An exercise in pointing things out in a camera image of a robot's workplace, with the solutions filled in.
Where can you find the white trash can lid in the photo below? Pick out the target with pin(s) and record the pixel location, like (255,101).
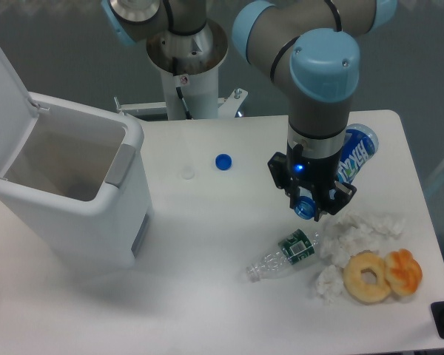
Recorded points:
(18,114)

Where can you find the large crumpled white tissue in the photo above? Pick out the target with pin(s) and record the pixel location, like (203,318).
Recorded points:
(354,232)

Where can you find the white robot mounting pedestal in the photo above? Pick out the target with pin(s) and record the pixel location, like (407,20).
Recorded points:
(189,70)

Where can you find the blue label plastic bottle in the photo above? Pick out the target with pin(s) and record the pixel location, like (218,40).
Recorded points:
(360,144)

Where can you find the blue bottle cap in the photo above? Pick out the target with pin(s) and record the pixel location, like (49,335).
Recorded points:
(223,162)

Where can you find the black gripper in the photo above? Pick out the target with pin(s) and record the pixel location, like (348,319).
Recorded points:
(295,169)

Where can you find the white bottle cap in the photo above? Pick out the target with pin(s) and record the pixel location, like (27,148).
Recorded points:
(187,173)

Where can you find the plain ring donut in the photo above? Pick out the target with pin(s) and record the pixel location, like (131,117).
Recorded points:
(364,278)

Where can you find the green label clear plastic bottle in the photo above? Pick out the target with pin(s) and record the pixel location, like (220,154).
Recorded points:
(285,256)

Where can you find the white trash can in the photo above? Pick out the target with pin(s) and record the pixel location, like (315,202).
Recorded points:
(78,182)

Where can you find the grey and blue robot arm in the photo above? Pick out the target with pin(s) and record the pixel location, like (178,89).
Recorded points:
(308,50)

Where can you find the small crumpled white tissue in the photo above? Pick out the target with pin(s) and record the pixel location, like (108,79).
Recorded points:
(329,284)

